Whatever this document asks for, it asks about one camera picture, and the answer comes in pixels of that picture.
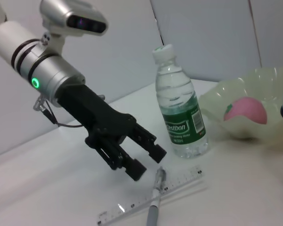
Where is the transparent plastic ruler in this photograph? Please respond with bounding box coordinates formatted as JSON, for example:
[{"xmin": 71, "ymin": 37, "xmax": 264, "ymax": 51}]
[{"xmin": 96, "ymin": 164, "xmax": 206, "ymax": 226}]

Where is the pink toy peach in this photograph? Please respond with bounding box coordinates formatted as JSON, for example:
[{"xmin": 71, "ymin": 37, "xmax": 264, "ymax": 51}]
[{"xmin": 223, "ymin": 96, "xmax": 267, "ymax": 125}]

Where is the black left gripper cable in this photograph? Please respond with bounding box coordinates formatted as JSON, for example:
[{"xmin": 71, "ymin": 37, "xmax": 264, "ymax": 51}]
[{"xmin": 33, "ymin": 94, "xmax": 85, "ymax": 129}]

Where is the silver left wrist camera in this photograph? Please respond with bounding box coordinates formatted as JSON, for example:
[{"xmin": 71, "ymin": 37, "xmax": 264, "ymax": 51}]
[{"xmin": 39, "ymin": 0, "xmax": 108, "ymax": 49}]

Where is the clear grey ballpoint pen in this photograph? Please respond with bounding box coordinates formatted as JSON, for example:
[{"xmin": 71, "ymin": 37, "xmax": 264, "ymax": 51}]
[{"xmin": 146, "ymin": 166, "xmax": 167, "ymax": 226}]

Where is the translucent green fruit bowl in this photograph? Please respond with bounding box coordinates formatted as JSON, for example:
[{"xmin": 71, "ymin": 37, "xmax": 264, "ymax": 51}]
[{"xmin": 199, "ymin": 67, "xmax": 283, "ymax": 144}]

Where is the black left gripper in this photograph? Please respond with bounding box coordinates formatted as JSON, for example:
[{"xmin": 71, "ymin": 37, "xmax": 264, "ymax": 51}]
[{"xmin": 56, "ymin": 84, "xmax": 167, "ymax": 181}]

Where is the green label water bottle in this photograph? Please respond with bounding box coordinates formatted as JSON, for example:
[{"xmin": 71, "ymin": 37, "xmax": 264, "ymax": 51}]
[{"xmin": 152, "ymin": 44, "xmax": 209, "ymax": 159}]

